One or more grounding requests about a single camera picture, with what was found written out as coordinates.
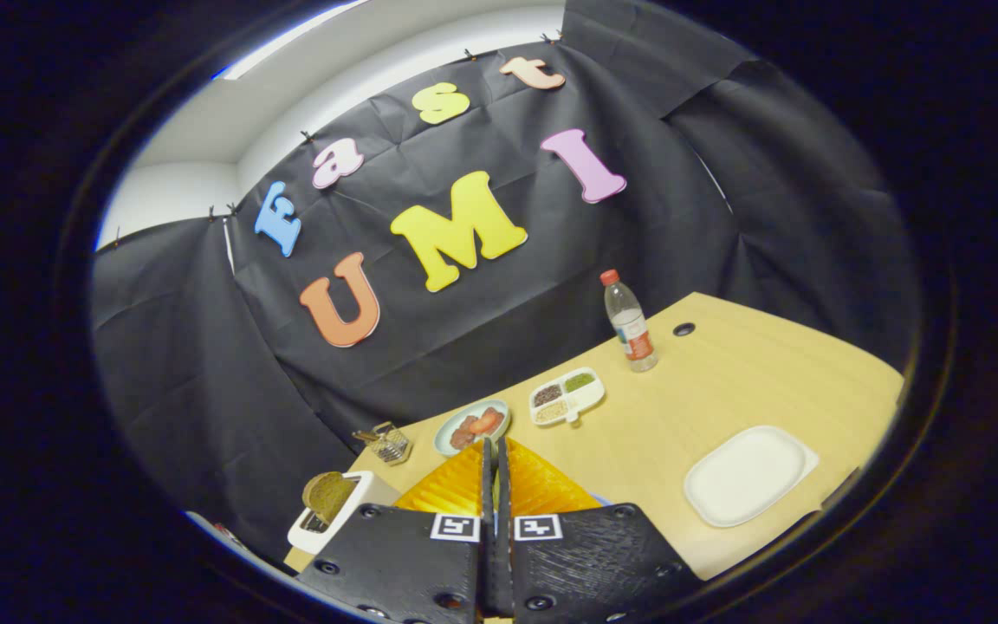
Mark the white divided condiment dish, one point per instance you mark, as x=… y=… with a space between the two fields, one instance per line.
x=590 y=397

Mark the pale green plate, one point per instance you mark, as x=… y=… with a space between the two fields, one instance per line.
x=444 y=436

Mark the white square plate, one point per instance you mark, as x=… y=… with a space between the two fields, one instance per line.
x=746 y=477

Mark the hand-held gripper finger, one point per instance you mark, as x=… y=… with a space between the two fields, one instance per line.
x=503 y=494
x=488 y=494

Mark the dark red meat slice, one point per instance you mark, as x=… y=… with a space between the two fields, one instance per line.
x=464 y=433

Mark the brown bread slice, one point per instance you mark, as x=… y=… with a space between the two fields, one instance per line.
x=330 y=496

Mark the white toaster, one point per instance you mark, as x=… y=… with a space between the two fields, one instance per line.
x=369 y=494

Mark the clear red-capped water bottle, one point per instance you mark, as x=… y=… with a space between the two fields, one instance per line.
x=633 y=334

